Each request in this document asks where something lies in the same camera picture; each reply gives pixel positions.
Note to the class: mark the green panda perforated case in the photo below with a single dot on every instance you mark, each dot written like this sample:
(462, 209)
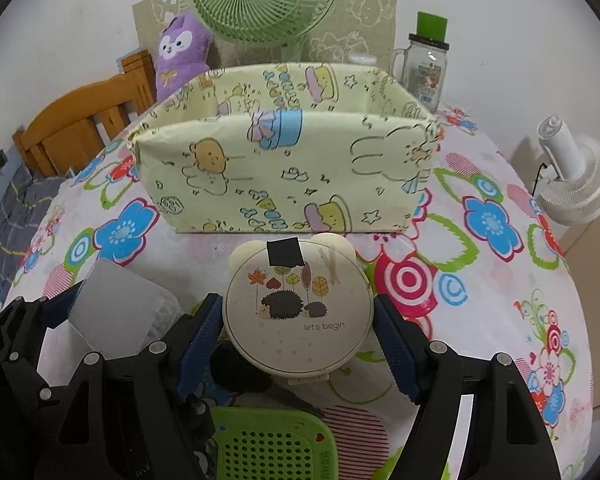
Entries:
(263, 443)

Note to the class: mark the floral tablecloth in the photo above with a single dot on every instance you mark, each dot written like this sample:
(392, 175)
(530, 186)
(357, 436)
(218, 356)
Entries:
(478, 268)

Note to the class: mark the cotton swab container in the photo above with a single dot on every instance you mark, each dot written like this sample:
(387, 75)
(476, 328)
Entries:
(362, 59)

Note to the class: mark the beige cartoon placemat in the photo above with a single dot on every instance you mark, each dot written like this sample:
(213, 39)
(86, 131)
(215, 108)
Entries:
(351, 27)

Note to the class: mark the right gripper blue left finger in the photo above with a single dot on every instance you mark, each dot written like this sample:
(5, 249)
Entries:
(203, 332)

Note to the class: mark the plaid grey bedding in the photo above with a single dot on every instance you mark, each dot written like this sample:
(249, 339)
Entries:
(30, 221)

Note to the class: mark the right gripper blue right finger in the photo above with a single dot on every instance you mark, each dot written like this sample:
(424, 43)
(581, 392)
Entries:
(397, 354)

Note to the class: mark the purple plush toy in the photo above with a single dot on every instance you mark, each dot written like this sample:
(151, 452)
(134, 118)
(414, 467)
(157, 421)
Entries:
(183, 52)

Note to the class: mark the yellow patterned fabric box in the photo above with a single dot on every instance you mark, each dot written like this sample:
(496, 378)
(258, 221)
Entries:
(287, 148)

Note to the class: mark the white box pack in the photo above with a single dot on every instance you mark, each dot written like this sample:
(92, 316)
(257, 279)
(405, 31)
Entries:
(118, 313)

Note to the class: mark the wooden chair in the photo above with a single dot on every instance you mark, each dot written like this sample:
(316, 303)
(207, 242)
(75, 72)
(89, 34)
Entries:
(72, 130)

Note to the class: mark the cream bear compact mirror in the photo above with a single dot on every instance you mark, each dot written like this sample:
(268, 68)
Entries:
(297, 308)

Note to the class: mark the white standing fan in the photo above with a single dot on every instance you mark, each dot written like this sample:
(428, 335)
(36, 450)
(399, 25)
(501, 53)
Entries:
(567, 187)

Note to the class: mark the glass jar green lid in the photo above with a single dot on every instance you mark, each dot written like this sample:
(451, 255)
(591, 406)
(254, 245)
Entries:
(424, 60)

